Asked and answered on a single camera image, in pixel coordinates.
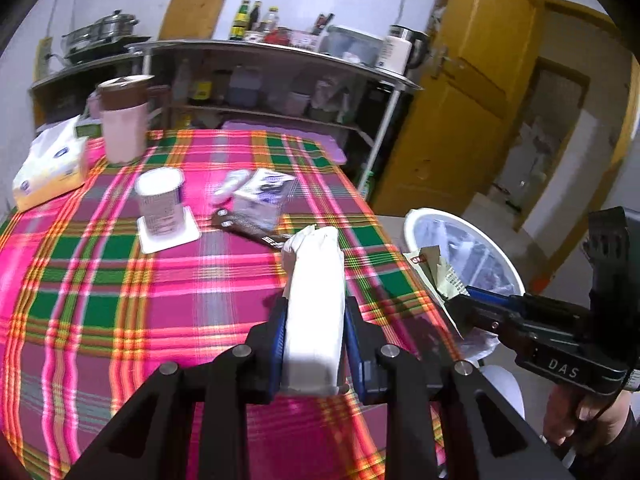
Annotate white yellow tissue pack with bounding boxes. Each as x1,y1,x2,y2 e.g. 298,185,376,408
12,115,91,212

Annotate steel pot with lid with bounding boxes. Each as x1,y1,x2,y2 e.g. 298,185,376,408
92,9,140,41

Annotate crumpled plastic bags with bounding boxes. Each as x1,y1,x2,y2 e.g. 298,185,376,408
312,77,351,121

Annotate dark brown snack wrapper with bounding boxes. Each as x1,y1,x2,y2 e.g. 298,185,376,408
210,209,296,251

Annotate steel pan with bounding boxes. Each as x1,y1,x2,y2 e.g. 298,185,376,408
61,27,101,56

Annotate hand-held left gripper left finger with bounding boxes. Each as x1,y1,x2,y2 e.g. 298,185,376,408
65,296,291,480

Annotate pink green plaid tablecloth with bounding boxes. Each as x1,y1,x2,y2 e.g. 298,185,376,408
0,129,463,480

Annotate low metal counter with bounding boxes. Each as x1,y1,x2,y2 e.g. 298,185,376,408
29,52,146,126

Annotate plastic jug of dark liquid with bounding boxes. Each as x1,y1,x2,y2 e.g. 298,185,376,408
227,67,263,108

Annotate white round bin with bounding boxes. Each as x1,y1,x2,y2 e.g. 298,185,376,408
402,207,526,361

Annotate white paper cup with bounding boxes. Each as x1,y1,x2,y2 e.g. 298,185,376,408
135,167,186,238

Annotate pink jug with brown lid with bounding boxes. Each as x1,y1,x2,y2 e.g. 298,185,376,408
89,75,168,165

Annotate soy sauce bottle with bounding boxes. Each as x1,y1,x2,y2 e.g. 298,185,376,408
192,67,213,106

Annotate white square coaster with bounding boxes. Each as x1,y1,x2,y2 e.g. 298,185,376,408
137,206,202,255

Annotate yellow wooden door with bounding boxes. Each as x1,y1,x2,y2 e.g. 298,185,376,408
372,0,543,216

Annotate purple lidded storage box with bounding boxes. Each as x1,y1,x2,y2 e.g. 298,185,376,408
220,120,348,165

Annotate metal shelf unit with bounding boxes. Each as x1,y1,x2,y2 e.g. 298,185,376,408
129,39,425,191

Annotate pink utensil holder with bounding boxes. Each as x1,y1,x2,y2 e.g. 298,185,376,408
290,29,321,51

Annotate white plastic bottle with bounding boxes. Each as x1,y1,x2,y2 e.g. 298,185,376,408
172,60,193,106

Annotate yellow power strip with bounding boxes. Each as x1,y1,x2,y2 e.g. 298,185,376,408
34,37,53,81

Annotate clear plastic container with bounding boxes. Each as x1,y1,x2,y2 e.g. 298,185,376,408
325,25,383,66

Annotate white plastic wrapper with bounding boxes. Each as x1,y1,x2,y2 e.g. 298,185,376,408
210,170,253,206

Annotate yellow red snack packet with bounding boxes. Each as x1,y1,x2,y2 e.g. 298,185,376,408
402,245,473,312

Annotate clear plastic bin liner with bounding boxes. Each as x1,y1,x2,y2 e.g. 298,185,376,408
412,215,518,361

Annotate purple white small carton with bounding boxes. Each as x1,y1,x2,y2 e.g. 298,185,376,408
232,169,296,226

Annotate green glass bottle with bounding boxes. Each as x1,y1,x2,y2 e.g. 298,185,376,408
229,0,251,41

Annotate white black electric kettle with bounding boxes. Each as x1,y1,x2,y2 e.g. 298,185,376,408
376,25,431,75

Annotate metal door handle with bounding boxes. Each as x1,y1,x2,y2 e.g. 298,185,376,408
427,45,453,81

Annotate white round stool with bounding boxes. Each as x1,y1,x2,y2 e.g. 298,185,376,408
480,365,526,421

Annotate wooden cutting board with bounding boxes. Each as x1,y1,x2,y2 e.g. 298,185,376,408
159,0,236,41

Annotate person's right hand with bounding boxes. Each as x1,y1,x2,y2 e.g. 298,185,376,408
542,384,640,457

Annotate black stove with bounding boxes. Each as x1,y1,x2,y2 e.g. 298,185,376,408
62,35,151,66

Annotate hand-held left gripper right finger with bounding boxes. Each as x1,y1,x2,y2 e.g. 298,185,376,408
342,296,576,480

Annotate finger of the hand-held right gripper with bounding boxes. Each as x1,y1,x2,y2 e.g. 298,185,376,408
442,294,531,346
465,285,531,309

